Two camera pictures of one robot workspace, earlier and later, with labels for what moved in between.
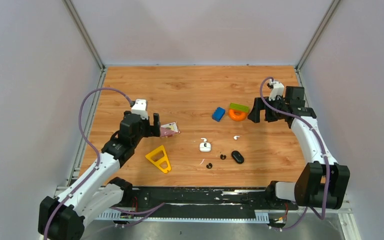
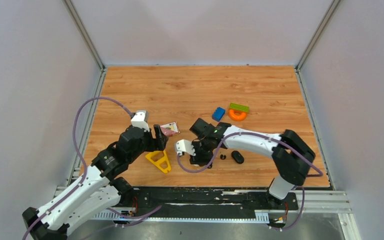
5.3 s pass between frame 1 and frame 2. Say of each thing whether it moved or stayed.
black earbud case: stayed
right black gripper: moved
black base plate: stayed
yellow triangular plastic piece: stayed
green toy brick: stayed
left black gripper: moved
